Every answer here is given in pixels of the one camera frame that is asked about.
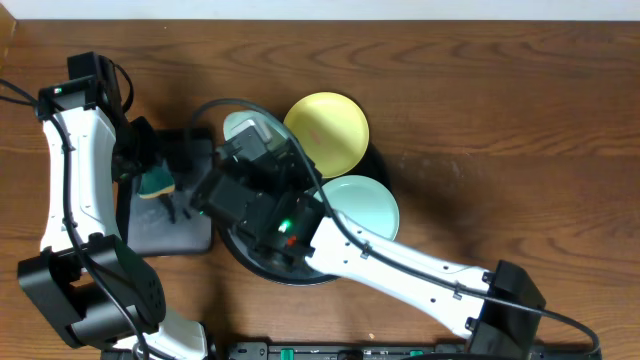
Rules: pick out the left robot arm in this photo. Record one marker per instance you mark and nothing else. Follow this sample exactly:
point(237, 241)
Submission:
point(89, 285)

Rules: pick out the mint plate front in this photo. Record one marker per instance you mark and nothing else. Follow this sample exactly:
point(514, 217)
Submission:
point(367, 202)

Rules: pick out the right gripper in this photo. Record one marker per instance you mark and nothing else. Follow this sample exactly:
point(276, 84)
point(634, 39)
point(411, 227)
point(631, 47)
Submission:
point(296, 160)

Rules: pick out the mint plate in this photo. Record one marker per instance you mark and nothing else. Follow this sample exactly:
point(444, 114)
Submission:
point(279, 137)
point(367, 202)

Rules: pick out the black rectangular tray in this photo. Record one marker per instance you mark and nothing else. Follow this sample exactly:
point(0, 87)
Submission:
point(144, 224)

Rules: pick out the green yellow sponge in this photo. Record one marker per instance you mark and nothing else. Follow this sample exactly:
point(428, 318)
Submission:
point(155, 182)

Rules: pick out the yellow plate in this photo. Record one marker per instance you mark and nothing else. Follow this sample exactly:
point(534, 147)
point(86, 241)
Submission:
point(332, 130)

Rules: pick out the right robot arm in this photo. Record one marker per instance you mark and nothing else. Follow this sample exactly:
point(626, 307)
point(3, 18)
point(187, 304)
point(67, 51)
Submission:
point(497, 312)

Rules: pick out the black round tray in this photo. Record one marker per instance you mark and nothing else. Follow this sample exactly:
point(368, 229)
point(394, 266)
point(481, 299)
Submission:
point(360, 165)

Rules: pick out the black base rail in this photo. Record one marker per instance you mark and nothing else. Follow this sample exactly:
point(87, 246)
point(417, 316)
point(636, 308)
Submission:
point(264, 351)

